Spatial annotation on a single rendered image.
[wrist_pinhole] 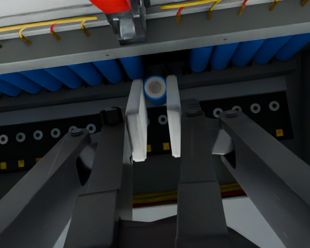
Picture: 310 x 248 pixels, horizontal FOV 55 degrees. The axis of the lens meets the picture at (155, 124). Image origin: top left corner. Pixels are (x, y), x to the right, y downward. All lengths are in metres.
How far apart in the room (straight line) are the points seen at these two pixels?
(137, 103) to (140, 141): 0.02
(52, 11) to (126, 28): 0.06
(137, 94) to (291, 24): 0.11
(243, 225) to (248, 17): 0.14
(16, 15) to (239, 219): 0.19
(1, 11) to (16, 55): 0.03
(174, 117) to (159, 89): 0.06
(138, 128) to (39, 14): 0.10
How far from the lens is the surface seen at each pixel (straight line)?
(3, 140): 0.38
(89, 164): 0.15
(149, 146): 0.33
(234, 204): 0.21
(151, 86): 0.22
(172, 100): 0.17
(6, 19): 0.22
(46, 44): 0.22
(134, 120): 0.16
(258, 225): 0.22
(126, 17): 0.18
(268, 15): 0.22
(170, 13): 0.21
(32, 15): 0.22
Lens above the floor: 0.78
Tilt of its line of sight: 14 degrees up
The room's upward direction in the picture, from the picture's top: 172 degrees clockwise
